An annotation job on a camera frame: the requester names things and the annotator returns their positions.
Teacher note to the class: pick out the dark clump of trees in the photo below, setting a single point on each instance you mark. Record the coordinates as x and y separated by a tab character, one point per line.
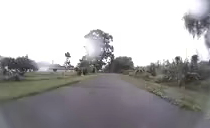
121	64

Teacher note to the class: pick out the tall dark tree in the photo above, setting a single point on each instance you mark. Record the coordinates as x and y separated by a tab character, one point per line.
100	43

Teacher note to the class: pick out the small thin tree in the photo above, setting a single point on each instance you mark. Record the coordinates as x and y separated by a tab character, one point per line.
67	60

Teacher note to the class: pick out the grey asphalt road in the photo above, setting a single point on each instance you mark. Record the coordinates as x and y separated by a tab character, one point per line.
103	103

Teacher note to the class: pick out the low pale building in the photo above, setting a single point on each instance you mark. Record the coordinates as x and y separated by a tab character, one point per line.
58	68

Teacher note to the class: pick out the row of bushes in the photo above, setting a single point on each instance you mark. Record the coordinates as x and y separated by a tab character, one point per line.
179	70

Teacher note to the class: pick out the grass verge with leaf litter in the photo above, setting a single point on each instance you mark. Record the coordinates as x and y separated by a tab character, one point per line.
174	94

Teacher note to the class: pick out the low spreading trees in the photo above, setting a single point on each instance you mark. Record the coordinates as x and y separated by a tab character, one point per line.
19	63

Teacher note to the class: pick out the tree with hanging branches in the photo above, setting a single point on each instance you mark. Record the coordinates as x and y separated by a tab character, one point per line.
203	24

